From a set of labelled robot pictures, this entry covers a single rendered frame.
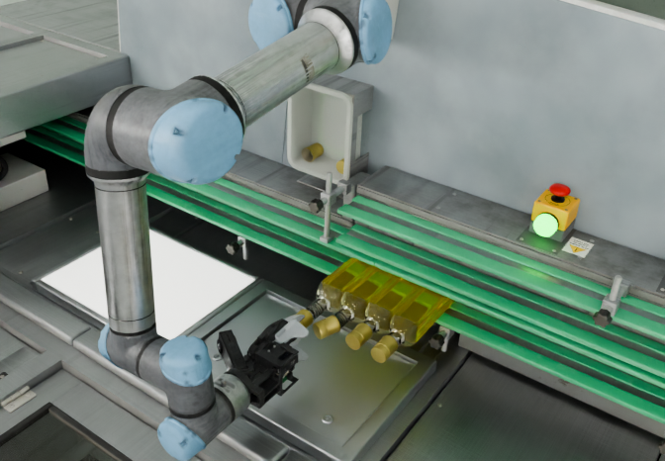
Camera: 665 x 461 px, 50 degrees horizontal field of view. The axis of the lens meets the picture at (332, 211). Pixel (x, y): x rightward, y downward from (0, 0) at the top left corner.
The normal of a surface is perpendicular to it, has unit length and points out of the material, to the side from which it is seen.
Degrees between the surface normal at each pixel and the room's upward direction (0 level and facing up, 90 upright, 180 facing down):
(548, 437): 90
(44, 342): 90
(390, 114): 0
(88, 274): 90
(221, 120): 82
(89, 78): 90
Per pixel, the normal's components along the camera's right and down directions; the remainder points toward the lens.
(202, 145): 0.73, 0.30
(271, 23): -0.68, 0.38
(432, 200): 0.04, -0.86
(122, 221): 0.26, 0.37
